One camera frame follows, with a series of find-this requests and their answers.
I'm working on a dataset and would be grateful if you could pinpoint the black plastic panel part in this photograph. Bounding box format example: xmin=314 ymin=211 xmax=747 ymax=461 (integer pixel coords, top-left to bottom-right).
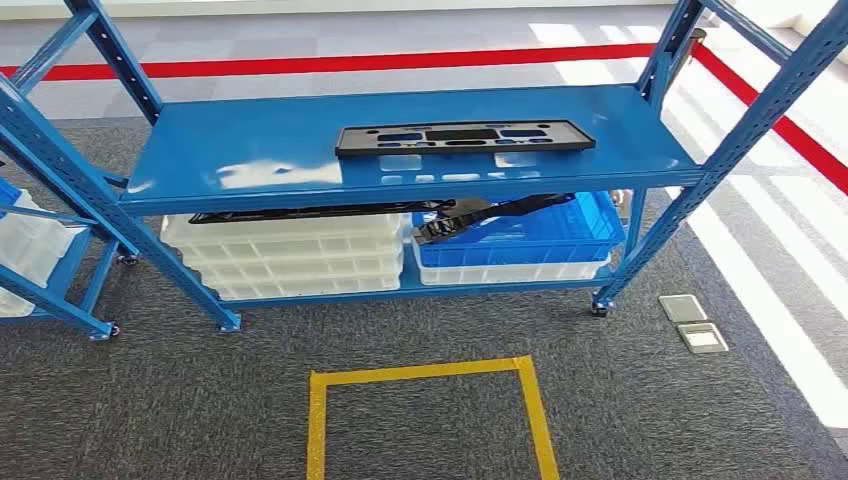
xmin=334 ymin=119 xmax=596 ymax=158

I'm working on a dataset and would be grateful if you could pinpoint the long black strip part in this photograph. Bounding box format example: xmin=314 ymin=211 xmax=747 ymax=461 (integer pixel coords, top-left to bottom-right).
xmin=188 ymin=199 xmax=458 ymax=225

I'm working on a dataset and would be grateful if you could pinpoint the blue metal shelf rack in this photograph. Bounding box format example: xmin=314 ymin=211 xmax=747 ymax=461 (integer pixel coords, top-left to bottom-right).
xmin=0 ymin=0 xmax=848 ymax=333

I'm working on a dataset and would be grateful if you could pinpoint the small blue shelf rack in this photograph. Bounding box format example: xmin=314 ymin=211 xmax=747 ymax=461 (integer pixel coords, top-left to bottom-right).
xmin=0 ymin=173 xmax=130 ymax=343

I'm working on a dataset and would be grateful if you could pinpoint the yellow floor tape square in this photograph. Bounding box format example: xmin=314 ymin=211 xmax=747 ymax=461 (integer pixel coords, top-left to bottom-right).
xmin=305 ymin=355 xmax=563 ymax=480

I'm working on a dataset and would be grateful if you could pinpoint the blue plastic crate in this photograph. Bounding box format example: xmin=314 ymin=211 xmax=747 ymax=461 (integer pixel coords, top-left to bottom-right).
xmin=410 ymin=192 xmax=627 ymax=270

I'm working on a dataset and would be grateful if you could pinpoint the red barrier belt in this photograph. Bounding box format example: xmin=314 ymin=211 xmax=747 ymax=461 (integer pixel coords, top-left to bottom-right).
xmin=0 ymin=42 xmax=657 ymax=82
xmin=692 ymin=42 xmax=848 ymax=197

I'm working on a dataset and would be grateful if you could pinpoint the grey floor outlet cover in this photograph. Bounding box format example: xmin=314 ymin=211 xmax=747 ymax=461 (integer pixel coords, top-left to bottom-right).
xmin=658 ymin=294 xmax=709 ymax=325
xmin=676 ymin=322 xmax=730 ymax=356

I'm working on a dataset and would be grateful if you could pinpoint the dark stanchion post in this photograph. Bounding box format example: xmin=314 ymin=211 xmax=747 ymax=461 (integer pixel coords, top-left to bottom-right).
xmin=669 ymin=27 xmax=709 ymax=91

